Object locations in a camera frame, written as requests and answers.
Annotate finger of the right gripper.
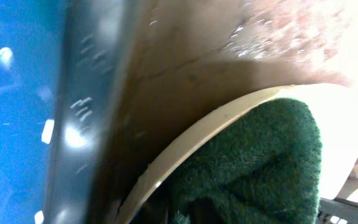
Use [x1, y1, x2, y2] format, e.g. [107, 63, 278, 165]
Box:
[315, 198, 358, 224]

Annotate green scrubbing sponge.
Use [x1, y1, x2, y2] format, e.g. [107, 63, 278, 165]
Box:
[168, 98, 322, 223]

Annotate white plate blue stain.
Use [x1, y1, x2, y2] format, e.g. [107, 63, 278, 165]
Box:
[116, 83, 358, 223]

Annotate dark brown serving tray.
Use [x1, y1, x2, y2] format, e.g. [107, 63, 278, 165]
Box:
[87, 1, 358, 223]

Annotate black tray with blue water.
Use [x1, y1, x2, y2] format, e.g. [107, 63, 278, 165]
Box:
[0, 0, 149, 224]

